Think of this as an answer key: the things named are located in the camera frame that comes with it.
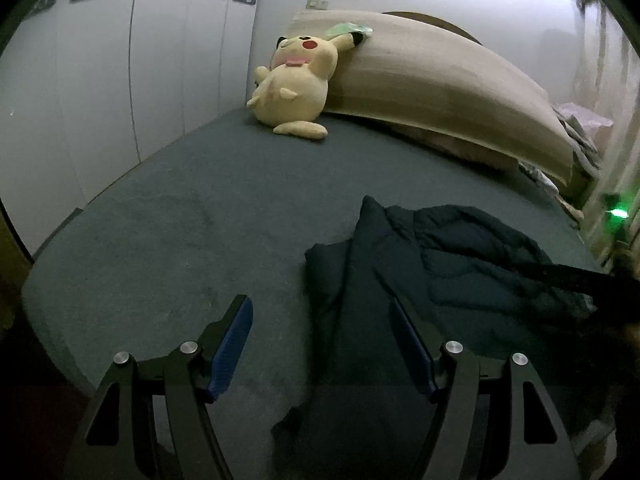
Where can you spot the brown wooden headboard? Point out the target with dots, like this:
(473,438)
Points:
(440,22)

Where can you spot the pink plastic bag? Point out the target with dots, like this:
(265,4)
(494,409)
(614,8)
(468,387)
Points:
(585,114)

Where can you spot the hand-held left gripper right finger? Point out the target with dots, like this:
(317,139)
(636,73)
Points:
(412,345)

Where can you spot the yellow plush toy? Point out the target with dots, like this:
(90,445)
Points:
(295,90)

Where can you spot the green plastic packet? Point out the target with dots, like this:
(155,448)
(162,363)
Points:
(350,27)

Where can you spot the pale pillow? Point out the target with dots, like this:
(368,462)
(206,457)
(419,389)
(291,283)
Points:
(465,150)

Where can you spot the pile of clothes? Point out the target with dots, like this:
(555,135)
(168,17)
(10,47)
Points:
(580,145)

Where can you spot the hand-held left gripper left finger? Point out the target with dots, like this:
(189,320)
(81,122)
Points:
(231,350)

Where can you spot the wall switch plate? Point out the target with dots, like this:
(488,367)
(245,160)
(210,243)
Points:
(316,4)

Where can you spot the white wardrobe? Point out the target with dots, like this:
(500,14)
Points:
(100,85)

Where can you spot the dark puffer jacket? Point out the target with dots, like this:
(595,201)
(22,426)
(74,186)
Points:
(360,280)

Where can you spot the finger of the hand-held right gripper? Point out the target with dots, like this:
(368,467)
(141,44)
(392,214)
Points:
(590,280)

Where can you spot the beige curtain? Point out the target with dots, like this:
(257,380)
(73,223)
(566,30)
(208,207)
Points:
(610,110)

